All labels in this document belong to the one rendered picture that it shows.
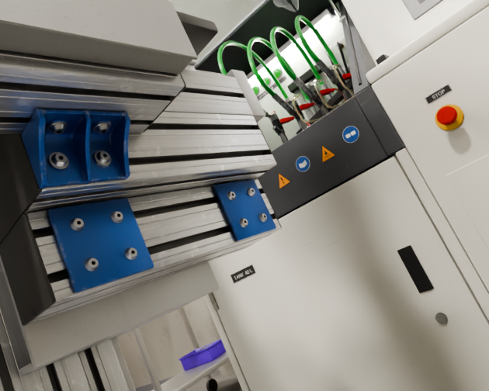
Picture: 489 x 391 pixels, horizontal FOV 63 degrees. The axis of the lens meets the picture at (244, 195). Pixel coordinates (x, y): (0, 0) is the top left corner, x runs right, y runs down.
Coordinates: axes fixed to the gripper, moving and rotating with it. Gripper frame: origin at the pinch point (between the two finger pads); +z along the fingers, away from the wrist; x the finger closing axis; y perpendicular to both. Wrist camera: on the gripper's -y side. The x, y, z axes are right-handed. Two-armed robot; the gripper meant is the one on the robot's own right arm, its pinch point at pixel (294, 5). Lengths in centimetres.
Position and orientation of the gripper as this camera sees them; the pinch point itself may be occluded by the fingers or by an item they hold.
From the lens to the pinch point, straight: 118.2
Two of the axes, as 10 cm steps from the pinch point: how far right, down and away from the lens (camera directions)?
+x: 6.8, -3.6, -6.4
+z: 6.3, 7.2, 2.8
